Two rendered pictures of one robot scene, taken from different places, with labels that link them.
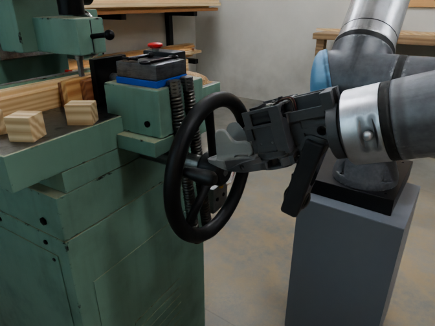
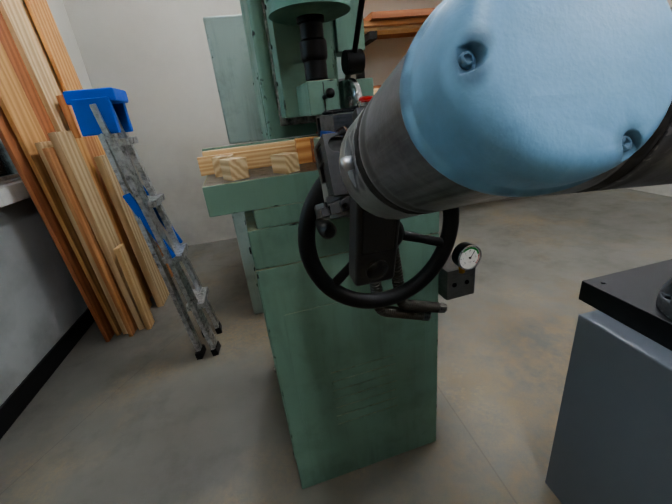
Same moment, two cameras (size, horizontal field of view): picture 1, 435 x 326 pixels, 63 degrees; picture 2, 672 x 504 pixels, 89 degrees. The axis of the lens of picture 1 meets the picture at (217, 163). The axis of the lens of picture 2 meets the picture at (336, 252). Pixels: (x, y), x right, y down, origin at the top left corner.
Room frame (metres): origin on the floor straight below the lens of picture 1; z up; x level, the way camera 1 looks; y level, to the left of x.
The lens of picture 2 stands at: (0.17, -0.32, 1.01)
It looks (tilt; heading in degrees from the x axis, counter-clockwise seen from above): 22 degrees down; 45
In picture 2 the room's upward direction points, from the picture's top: 6 degrees counter-clockwise
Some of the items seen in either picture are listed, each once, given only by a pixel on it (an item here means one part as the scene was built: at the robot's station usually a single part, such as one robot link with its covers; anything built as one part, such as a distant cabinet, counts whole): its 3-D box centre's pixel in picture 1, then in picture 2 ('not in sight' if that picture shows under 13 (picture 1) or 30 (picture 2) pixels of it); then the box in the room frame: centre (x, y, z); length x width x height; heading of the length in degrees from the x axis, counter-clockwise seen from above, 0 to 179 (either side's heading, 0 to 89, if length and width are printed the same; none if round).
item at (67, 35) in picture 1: (70, 38); (318, 102); (0.80, 0.31, 1.03); 0.14 x 0.07 x 0.09; 59
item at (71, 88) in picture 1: (108, 85); (343, 145); (0.80, 0.24, 0.93); 0.23 x 0.02 x 0.06; 149
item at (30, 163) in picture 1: (127, 117); (346, 175); (0.75, 0.20, 0.87); 0.61 x 0.30 x 0.06; 149
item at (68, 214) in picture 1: (61, 147); (320, 203); (0.85, 0.40, 0.76); 0.57 x 0.45 x 0.09; 59
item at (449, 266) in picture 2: (204, 191); (448, 273); (0.94, 0.04, 0.58); 0.12 x 0.08 x 0.08; 59
